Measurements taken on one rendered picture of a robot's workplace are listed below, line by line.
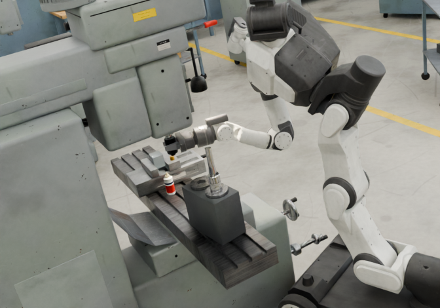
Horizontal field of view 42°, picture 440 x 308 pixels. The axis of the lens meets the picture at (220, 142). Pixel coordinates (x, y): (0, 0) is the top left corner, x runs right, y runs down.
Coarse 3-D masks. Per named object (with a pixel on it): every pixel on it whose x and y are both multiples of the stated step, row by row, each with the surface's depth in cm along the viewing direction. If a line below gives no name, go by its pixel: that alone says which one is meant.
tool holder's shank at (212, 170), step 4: (204, 148) 210; (208, 148) 210; (208, 152) 209; (208, 156) 210; (212, 156) 211; (208, 160) 211; (212, 160) 211; (208, 164) 212; (212, 164) 212; (208, 168) 213; (212, 168) 212; (212, 172) 213
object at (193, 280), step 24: (264, 216) 268; (288, 240) 271; (144, 264) 251; (192, 264) 247; (288, 264) 276; (144, 288) 239; (168, 288) 245; (192, 288) 251; (216, 288) 258; (240, 288) 265; (264, 288) 273; (288, 288) 281
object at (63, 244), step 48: (0, 144) 186; (48, 144) 193; (0, 192) 190; (48, 192) 198; (96, 192) 207; (0, 240) 195; (48, 240) 204; (96, 240) 213; (0, 288) 200; (48, 288) 209; (96, 288) 219
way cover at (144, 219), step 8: (112, 208) 256; (112, 216) 233; (120, 216) 251; (128, 216) 258; (136, 216) 260; (144, 216) 261; (152, 216) 261; (120, 224) 234; (128, 224) 245; (152, 224) 254; (128, 232) 233; (144, 232) 246; (152, 232) 247; (160, 232) 247; (144, 240) 235; (152, 240) 240; (160, 240) 240; (168, 240) 241
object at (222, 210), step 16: (192, 192) 222; (208, 192) 217; (224, 192) 215; (192, 208) 227; (208, 208) 215; (224, 208) 214; (240, 208) 219; (192, 224) 232; (208, 224) 221; (224, 224) 216; (240, 224) 221; (224, 240) 218
